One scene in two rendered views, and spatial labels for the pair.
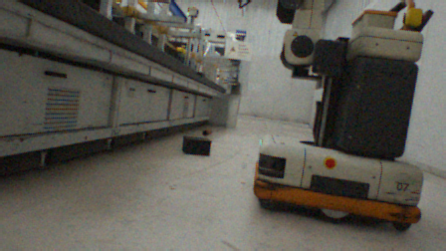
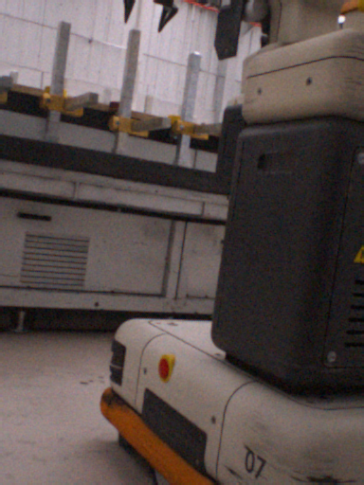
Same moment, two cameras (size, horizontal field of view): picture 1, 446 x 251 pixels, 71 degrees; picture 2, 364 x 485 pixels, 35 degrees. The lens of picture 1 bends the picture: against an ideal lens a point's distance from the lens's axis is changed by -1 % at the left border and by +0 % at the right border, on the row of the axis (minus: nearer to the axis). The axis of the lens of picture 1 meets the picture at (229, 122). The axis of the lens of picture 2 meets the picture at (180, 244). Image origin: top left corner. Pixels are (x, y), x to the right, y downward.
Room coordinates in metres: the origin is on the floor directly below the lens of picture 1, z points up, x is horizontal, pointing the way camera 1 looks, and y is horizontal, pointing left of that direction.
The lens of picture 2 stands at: (0.65, -1.27, 0.52)
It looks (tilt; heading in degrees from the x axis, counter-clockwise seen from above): 3 degrees down; 55
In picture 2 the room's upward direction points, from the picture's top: 8 degrees clockwise
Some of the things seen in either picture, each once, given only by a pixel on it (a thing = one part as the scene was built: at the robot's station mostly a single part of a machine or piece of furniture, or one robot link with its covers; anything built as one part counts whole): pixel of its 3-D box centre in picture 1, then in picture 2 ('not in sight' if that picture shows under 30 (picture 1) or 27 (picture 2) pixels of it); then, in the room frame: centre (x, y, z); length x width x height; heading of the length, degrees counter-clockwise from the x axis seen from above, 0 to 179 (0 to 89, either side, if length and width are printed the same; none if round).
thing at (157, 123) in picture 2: (142, 16); (138, 127); (1.65, 0.52, 0.80); 0.43 x 0.03 x 0.04; 85
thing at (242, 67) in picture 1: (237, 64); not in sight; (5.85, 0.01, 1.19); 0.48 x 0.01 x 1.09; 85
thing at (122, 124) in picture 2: (132, 14); (128, 126); (1.63, 0.57, 0.81); 0.14 x 0.06 x 0.05; 175
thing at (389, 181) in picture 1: (324, 170); (306, 414); (1.55, -0.50, 0.16); 0.67 x 0.64 x 0.25; 85
